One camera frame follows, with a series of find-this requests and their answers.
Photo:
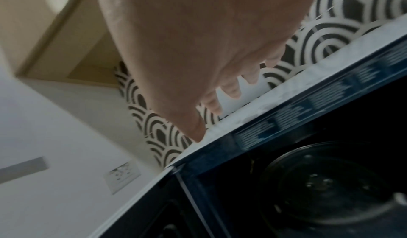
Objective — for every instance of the glass microwave turntable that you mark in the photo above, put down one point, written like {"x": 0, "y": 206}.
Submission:
{"x": 324, "y": 181}

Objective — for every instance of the white wall socket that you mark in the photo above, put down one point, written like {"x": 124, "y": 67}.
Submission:
{"x": 122, "y": 178}

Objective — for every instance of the black microwave oven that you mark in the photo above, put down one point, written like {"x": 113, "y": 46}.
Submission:
{"x": 318, "y": 121}

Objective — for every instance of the black microwave door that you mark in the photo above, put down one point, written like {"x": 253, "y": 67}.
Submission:
{"x": 152, "y": 206}

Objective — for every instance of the person's right hand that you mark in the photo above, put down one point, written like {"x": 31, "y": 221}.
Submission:
{"x": 190, "y": 43}

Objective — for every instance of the beige wall cabinet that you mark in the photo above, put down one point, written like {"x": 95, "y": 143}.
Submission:
{"x": 57, "y": 30}

